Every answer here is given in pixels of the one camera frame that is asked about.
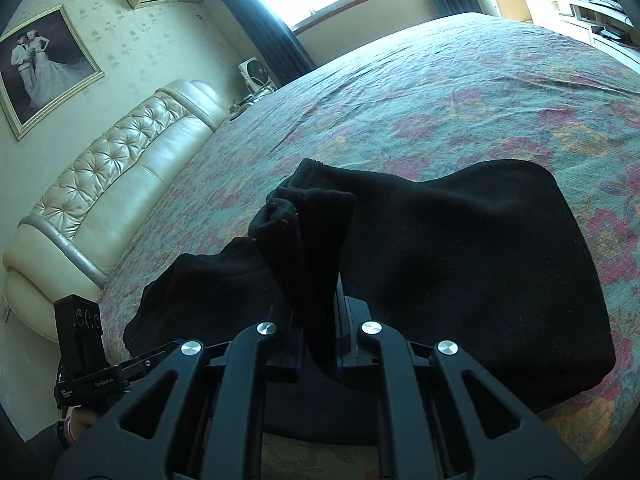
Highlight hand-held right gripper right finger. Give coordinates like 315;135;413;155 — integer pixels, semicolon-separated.
332;277;588;480

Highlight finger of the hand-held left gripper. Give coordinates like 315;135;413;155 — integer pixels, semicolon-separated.
117;339;182;378

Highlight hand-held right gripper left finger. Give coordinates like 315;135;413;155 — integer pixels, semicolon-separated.
52;302;306;480

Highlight black pants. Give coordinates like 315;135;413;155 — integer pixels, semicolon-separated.
122;157;616;448

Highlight person's left forearm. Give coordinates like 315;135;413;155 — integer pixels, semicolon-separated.
21;421;71;467

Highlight person's left hand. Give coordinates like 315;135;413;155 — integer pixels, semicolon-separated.
62;407;101;445

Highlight cream tufted leather headboard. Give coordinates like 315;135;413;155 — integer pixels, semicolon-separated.
2;79;228;346

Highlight bed with floral cover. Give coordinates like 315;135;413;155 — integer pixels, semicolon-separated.
97;10;640;480

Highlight white floor fan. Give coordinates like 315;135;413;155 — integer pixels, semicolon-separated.
238;56;277;96

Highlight framed wedding photo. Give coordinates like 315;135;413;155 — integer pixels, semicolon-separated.
0;4;107;141

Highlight white television cabinet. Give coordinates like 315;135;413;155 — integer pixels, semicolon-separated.
550;0;640;68

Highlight dark cables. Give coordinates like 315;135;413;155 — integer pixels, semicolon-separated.
228;94;262;121

